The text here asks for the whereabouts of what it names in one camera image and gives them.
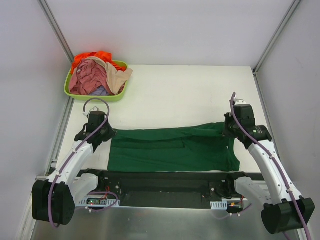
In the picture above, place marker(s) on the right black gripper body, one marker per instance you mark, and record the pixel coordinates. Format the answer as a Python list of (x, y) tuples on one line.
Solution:
[(229, 128)]

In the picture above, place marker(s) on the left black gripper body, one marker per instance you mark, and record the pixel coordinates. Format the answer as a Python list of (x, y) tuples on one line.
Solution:
[(107, 133)]

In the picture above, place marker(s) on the dark green t shirt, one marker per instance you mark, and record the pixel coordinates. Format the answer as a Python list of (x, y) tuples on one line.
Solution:
[(199, 148)]

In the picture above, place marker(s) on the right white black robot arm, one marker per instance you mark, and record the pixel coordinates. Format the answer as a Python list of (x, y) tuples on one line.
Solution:
[(282, 207)]

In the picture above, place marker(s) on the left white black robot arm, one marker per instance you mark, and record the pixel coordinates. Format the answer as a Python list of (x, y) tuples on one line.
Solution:
[(54, 199)]

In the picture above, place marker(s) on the lime green plastic basket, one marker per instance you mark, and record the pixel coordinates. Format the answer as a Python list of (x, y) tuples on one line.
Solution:
[(109, 98)]

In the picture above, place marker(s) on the lavender t shirt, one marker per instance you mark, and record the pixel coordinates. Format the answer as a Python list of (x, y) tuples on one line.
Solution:
[(100, 91)]

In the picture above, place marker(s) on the beige t shirt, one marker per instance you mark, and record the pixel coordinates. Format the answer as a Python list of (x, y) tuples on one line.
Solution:
[(115, 78)]

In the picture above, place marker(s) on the pink t shirt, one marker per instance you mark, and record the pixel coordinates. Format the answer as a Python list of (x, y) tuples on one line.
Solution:
[(87, 77)]

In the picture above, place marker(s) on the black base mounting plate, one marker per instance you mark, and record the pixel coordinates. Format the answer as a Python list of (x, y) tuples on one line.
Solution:
[(179, 190)]

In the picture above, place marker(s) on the orange t shirt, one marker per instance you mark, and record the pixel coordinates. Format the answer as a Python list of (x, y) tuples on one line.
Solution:
[(104, 56)]

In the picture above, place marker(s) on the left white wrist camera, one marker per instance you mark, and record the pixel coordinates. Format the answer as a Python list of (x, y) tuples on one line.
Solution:
[(87, 112)]

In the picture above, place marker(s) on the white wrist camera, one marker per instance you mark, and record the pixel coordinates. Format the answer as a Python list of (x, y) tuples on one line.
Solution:
[(87, 112), (237, 102)]

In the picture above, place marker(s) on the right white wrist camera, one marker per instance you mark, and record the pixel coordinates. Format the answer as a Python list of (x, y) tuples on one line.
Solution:
[(237, 102)]

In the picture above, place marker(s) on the right aluminium frame post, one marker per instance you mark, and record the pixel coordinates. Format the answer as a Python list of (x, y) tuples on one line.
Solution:
[(285, 21)]

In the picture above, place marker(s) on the aluminium frame post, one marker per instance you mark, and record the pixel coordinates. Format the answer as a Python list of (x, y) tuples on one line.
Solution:
[(285, 21), (53, 157)]

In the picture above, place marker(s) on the left white slotted cable duct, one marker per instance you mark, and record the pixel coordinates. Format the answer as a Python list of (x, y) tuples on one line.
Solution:
[(98, 202)]

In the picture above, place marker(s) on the white slotted cable duct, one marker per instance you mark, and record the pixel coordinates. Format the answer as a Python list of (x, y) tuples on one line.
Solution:
[(98, 202), (219, 205)]

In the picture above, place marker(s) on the right white slotted cable duct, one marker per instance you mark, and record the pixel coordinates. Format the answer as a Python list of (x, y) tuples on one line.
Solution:
[(219, 205)]

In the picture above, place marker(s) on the left aluminium frame post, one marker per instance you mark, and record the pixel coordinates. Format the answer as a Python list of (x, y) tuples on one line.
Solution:
[(53, 157)]

